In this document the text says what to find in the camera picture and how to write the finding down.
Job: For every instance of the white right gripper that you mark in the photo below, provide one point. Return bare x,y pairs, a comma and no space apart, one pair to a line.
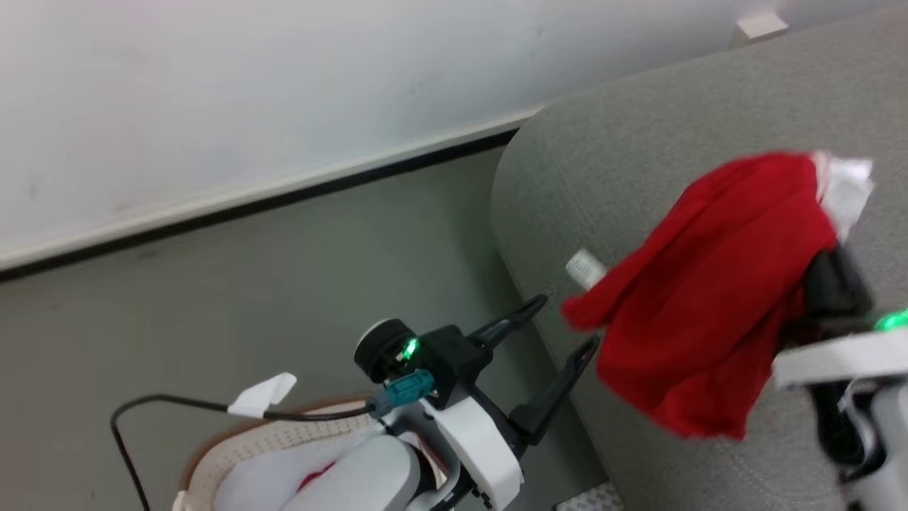
837,358

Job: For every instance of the red garment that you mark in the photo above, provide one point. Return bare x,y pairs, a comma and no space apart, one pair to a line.
716,298

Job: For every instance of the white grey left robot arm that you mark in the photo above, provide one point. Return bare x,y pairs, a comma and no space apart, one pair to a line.
358,475

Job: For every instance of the white perforated laundry basket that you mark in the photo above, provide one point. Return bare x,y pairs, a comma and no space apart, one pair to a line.
248,440

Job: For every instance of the grey textured mat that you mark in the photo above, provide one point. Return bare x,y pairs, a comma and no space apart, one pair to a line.
590,498

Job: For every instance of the white clothing label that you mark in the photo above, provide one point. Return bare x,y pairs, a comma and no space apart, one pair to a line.
585,270

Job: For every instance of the white wall baseboard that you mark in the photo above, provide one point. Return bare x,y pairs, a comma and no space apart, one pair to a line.
269,188

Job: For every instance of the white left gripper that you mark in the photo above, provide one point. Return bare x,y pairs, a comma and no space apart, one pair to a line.
474,441

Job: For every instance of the grey fabric sofa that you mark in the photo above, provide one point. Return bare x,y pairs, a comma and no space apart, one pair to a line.
709,92

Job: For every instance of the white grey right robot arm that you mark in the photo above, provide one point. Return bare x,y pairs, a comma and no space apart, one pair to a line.
887,440

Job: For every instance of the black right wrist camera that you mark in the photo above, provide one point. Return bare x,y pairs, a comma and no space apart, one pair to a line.
837,291

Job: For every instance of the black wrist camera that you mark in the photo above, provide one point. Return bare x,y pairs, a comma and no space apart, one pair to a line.
433,355
837,291

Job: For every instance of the small white box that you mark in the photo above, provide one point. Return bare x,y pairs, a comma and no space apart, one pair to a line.
760,27

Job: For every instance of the white clothing with red print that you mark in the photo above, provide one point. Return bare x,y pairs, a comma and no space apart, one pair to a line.
269,475

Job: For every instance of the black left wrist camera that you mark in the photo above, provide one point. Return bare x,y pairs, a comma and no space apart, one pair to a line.
433,355

